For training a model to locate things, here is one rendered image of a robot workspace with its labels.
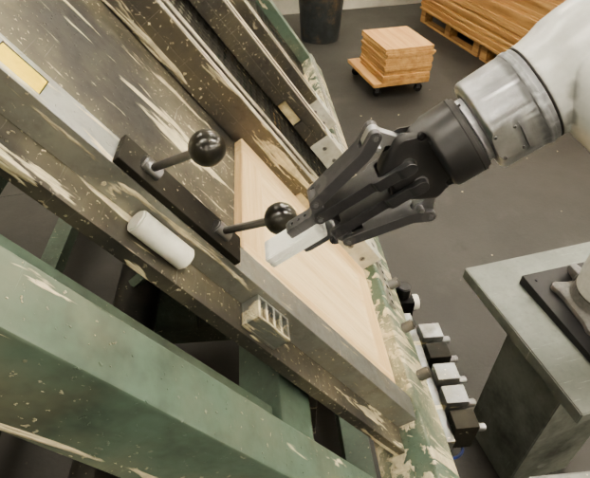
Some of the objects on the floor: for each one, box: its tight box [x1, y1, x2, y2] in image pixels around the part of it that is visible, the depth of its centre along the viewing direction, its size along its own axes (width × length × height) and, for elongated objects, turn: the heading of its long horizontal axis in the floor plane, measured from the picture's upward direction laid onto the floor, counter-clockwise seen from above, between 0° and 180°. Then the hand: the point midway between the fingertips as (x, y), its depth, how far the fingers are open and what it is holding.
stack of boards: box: [420, 0, 566, 64], centre depth 466 cm, size 246×104×78 cm, turn 16°
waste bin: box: [299, 0, 343, 45], centre depth 505 cm, size 54×54×65 cm
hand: (295, 239), depth 52 cm, fingers closed
